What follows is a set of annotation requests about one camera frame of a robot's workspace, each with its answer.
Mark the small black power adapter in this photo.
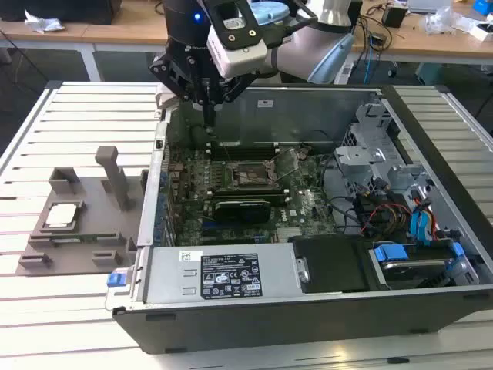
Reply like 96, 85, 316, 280
381, 5, 409, 29

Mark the black power supply label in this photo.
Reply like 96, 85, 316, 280
200, 252, 262, 301

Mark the open black PC case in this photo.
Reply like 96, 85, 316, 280
106, 82, 493, 355

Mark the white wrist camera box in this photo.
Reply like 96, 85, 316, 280
200, 0, 269, 79

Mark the grey case release handle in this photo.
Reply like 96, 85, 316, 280
154, 85, 179, 113

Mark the black upright box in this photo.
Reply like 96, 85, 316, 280
347, 0, 365, 30

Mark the blue case latch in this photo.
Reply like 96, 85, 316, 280
106, 271, 129, 289

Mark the silver topped CPU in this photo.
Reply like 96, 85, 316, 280
43, 201, 81, 227

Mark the grey metal drive cage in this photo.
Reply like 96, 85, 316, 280
333, 100, 431, 219

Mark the crumpled white paper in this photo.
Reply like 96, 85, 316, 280
23, 8, 65, 34

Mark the green motherboard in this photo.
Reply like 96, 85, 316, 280
165, 145, 342, 247

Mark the hard disk in blue carrier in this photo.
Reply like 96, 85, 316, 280
367, 240, 470, 291

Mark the CPU socket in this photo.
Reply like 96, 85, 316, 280
230, 159, 279, 190

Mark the green RAM stick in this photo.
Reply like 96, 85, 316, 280
49, 234, 119, 245

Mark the grey brown parts rack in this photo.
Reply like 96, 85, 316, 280
14, 144, 150, 278

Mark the long wooden desk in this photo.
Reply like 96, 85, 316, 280
0, 0, 493, 82

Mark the blue flat data cable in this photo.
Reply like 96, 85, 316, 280
409, 210, 424, 246
418, 197, 438, 247

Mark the black RAM slot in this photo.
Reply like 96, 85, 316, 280
206, 150, 281, 157
210, 147, 279, 153
206, 143, 281, 150
210, 154, 279, 161

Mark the red yellow wire bundle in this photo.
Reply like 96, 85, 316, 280
360, 202, 414, 237

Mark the silver finned heatsink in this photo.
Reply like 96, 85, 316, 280
277, 227, 304, 243

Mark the teal plastic bin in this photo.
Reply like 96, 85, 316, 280
414, 62, 450, 85

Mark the grey flat device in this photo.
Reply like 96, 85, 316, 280
407, 0, 452, 13

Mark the clear plastic bag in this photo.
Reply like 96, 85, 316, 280
421, 6, 465, 36

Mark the grey power supply unit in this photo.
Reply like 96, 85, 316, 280
141, 245, 300, 304

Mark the black power cable bundle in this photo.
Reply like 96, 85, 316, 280
352, 175, 391, 234

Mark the black computer box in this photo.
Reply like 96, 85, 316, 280
0, 0, 123, 23

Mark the black graphics card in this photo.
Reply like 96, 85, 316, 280
213, 197, 273, 225

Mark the white power strip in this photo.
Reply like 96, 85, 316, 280
333, 61, 354, 85

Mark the black plastic shroud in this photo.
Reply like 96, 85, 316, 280
287, 234, 382, 294

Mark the white cardboard box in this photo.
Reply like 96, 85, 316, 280
453, 15, 493, 42

